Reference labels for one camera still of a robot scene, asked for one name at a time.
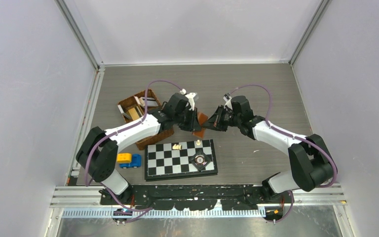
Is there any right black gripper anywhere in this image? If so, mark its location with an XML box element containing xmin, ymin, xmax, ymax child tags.
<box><xmin>202</xmin><ymin>105</ymin><xmax>241</xmax><ymax>132</ymax></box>

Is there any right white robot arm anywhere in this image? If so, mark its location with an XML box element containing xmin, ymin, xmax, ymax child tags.
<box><xmin>203</xmin><ymin>96</ymin><xmax>338</xmax><ymax>203</ymax></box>

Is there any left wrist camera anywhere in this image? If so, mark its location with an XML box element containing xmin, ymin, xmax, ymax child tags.
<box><xmin>180</xmin><ymin>88</ymin><xmax>199</xmax><ymax>111</ymax></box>

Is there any white magnetic stripe card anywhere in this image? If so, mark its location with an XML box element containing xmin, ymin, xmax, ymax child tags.
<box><xmin>134</xmin><ymin>96</ymin><xmax>159</xmax><ymax>107</ymax></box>

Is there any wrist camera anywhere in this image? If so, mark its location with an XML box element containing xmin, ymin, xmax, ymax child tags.
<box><xmin>180</xmin><ymin>88</ymin><xmax>199</xmax><ymax>111</ymax></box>
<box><xmin>223</xmin><ymin>93</ymin><xmax>232</xmax><ymax>110</ymax></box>

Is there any fallen cream chess piece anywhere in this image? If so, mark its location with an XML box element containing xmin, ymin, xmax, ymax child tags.
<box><xmin>172</xmin><ymin>143</ymin><xmax>183</xmax><ymax>150</ymax></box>

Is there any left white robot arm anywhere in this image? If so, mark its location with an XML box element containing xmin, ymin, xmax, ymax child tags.
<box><xmin>76</xmin><ymin>92</ymin><xmax>201</xmax><ymax>204</ymax></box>

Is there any black red round object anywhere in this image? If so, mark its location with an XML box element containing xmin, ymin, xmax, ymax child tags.
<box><xmin>189</xmin><ymin>150</ymin><xmax>211</xmax><ymax>171</ymax></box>

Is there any brown leather card holder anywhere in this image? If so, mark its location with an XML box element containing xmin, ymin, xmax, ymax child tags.
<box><xmin>192</xmin><ymin>112</ymin><xmax>208</xmax><ymax>140</ymax></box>

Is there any black white chessboard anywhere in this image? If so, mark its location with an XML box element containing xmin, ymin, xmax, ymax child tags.
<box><xmin>144</xmin><ymin>139</ymin><xmax>218</xmax><ymax>182</ymax></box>

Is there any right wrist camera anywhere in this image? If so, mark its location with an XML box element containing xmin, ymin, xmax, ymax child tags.
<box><xmin>223</xmin><ymin>93</ymin><xmax>232</xmax><ymax>110</ymax></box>

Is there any brown woven basket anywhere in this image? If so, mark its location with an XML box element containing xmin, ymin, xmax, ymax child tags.
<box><xmin>117</xmin><ymin>90</ymin><xmax>174</xmax><ymax>151</ymax></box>

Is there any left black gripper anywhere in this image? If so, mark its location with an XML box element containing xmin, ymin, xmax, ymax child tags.
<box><xmin>174</xmin><ymin>107</ymin><xmax>202</xmax><ymax>132</ymax></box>

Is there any blue yellow toy truck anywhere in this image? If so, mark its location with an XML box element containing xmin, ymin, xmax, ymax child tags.
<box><xmin>116</xmin><ymin>153</ymin><xmax>142</xmax><ymax>169</ymax></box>

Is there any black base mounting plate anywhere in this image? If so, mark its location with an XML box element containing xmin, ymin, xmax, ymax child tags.
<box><xmin>99</xmin><ymin>184</ymin><xmax>293</xmax><ymax>211</ymax></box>

